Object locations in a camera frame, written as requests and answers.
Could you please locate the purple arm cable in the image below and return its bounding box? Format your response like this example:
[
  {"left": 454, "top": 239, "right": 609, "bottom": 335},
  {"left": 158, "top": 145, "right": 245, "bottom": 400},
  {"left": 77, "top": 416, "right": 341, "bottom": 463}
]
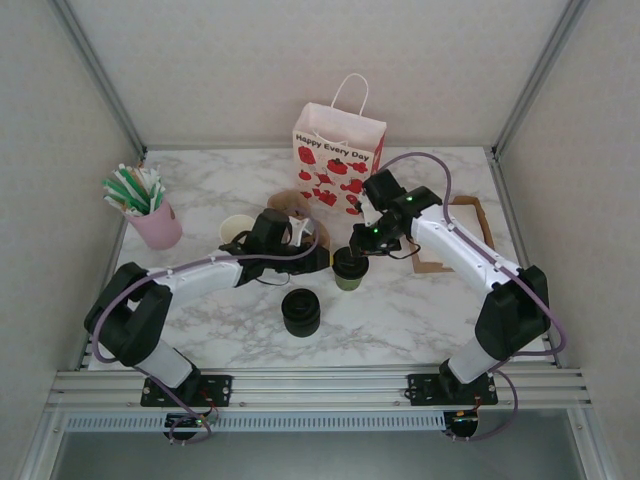
[
  {"left": 88, "top": 207, "right": 324, "bottom": 446},
  {"left": 369, "top": 151, "right": 569, "bottom": 444}
]

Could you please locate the aluminium table end rail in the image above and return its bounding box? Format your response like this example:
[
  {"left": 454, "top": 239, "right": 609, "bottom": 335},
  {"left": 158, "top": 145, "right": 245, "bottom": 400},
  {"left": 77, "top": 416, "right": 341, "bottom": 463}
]
[{"left": 142, "top": 143, "right": 497, "bottom": 151}]

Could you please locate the cream and black paper cup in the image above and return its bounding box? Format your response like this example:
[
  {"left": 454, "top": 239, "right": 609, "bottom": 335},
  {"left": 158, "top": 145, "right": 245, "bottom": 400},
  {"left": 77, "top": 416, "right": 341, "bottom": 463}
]
[{"left": 220, "top": 213, "right": 256, "bottom": 247}]

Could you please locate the thin black right gripper cable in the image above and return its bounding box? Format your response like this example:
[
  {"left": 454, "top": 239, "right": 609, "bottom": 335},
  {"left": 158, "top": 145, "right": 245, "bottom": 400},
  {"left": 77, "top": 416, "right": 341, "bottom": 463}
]
[{"left": 383, "top": 238, "right": 424, "bottom": 263}]

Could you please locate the pink straw holder cup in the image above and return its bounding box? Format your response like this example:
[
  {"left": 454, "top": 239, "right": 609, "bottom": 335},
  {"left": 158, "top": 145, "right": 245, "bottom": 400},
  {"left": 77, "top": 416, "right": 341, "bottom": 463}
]
[{"left": 124, "top": 199, "right": 184, "bottom": 250}]

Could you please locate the brown pulp cup carrier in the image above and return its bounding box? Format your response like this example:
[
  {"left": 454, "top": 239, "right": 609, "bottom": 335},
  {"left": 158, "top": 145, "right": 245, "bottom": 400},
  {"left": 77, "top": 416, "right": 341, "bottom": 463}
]
[{"left": 266, "top": 188, "right": 333, "bottom": 254}]

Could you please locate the aluminium frame post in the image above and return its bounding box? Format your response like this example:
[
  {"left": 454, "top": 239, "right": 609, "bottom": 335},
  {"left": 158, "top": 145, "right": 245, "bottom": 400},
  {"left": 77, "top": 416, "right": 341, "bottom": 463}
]
[
  {"left": 491, "top": 0, "right": 591, "bottom": 161},
  {"left": 47, "top": 0, "right": 147, "bottom": 157},
  {"left": 567, "top": 407, "right": 621, "bottom": 480},
  {"left": 17, "top": 407, "right": 69, "bottom": 480}
]

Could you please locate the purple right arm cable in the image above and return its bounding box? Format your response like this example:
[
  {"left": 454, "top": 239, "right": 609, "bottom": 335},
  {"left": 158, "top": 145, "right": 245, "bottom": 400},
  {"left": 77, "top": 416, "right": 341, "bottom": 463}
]
[{"left": 369, "top": 151, "right": 569, "bottom": 444}]

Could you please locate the thin black left gripper cable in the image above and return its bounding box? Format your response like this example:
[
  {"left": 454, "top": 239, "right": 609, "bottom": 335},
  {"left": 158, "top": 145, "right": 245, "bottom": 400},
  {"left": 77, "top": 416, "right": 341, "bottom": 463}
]
[{"left": 252, "top": 272, "right": 297, "bottom": 289}]

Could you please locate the white slotted cable duct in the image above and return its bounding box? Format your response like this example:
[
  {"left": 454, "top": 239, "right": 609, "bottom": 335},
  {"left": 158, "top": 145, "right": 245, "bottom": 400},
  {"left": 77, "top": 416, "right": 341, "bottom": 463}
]
[{"left": 64, "top": 412, "right": 447, "bottom": 432}]

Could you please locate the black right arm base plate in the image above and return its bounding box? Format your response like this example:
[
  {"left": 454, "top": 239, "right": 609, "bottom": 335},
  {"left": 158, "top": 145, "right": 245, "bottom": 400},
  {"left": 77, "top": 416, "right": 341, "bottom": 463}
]
[{"left": 407, "top": 372, "right": 501, "bottom": 407}]

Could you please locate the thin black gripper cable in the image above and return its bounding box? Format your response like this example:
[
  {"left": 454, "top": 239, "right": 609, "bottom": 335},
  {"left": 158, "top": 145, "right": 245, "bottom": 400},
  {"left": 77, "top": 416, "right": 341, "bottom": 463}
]
[
  {"left": 383, "top": 238, "right": 424, "bottom": 263},
  {"left": 252, "top": 272, "right": 297, "bottom": 289}
]

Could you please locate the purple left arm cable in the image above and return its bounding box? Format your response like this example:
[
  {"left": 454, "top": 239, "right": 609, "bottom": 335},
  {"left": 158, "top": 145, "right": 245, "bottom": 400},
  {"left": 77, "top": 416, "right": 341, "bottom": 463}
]
[{"left": 88, "top": 207, "right": 324, "bottom": 446}]

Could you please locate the aluminium table side rail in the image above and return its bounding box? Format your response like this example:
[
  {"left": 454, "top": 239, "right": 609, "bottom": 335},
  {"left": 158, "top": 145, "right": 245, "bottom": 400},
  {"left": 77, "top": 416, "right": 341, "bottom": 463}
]
[
  {"left": 74, "top": 149, "right": 147, "bottom": 372},
  {"left": 483, "top": 147, "right": 594, "bottom": 372}
]

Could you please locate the green paper coffee cup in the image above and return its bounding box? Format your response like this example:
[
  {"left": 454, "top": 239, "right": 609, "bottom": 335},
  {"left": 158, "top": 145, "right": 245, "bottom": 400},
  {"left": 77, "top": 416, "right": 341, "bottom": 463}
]
[{"left": 333, "top": 269, "right": 371, "bottom": 293}]

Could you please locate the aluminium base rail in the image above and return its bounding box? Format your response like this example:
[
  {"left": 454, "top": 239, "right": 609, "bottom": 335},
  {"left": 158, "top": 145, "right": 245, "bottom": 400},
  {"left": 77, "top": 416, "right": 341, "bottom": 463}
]
[{"left": 47, "top": 368, "right": 594, "bottom": 412}]

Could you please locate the small black controller board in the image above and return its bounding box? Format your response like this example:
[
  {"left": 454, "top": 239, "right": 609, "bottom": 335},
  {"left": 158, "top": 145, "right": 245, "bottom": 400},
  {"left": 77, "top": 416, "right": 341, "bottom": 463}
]
[
  {"left": 164, "top": 410, "right": 214, "bottom": 446},
  {"left": 443, "top": 408, "right": 482, "bottom": 444}
]

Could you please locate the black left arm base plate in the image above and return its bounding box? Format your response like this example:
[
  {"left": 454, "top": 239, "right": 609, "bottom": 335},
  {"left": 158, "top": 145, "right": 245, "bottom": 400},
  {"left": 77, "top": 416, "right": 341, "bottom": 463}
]
[{"left": 139, "top": 374, "right": 235, "bottom": 408}]

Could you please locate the red printed paper gift bag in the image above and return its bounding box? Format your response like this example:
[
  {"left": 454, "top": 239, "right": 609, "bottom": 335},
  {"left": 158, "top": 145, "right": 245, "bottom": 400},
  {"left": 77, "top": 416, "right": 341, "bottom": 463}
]
[{"left": 291, "top": 73, "right": 389, "bottom": 217}]

